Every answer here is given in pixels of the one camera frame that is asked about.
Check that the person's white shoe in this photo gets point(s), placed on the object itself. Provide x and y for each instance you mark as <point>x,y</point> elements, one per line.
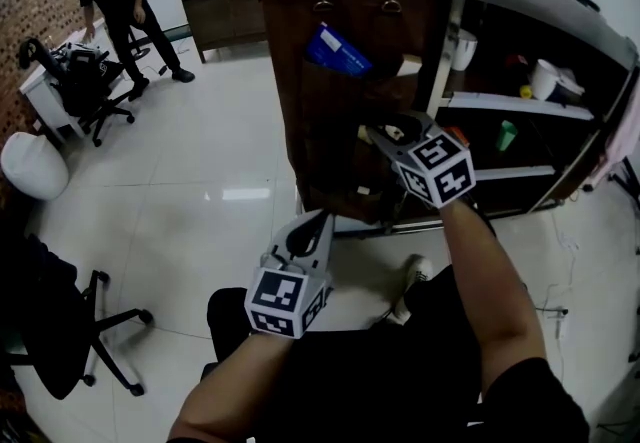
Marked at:
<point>417,276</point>

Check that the white round container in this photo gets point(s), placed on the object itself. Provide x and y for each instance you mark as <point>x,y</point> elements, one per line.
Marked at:
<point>547,78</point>

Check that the dark wooden cabinet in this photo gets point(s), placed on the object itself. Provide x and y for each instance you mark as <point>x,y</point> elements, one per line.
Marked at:
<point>220,13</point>

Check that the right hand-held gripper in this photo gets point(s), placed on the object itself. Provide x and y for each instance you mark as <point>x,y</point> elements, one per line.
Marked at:
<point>440,166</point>

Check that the white power strip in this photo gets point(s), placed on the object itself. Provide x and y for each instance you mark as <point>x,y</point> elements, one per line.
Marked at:
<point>556,318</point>

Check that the white desk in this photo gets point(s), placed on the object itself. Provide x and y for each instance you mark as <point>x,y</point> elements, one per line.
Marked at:
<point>42,91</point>

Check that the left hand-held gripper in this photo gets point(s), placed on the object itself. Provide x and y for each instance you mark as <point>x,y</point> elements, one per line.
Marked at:
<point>280,298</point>

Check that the person's black trousers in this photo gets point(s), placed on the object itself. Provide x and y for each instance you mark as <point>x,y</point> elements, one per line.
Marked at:
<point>380,371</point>

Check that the person's black shirt sleeve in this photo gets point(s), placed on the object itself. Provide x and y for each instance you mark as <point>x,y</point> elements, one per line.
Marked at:
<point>535,406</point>

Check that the white bean bag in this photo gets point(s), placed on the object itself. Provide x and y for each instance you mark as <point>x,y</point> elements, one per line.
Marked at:
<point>35,166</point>

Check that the person's right forearm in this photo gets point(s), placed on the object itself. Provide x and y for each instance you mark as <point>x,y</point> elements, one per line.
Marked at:
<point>492,291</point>

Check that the blue item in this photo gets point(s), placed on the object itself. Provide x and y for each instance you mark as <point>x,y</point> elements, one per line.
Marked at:
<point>337,53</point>

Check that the yellow small item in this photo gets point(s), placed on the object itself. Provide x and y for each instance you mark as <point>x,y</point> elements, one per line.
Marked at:
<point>526,92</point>

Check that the pink cloth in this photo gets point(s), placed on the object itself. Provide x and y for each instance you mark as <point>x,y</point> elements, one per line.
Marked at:
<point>617,141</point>

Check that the white cup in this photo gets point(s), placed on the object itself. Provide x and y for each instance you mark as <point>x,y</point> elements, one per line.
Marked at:
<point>465,51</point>

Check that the green cup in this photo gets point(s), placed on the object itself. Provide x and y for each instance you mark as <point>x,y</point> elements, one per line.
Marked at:
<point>506,137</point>

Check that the person's left forearm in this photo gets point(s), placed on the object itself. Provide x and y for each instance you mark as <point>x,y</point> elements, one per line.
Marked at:
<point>235,381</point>

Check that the black office chair with bags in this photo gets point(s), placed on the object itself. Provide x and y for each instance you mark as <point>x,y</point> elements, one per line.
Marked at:
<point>87,81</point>

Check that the black headset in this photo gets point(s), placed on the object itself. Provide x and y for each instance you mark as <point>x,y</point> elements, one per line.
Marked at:
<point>31,53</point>

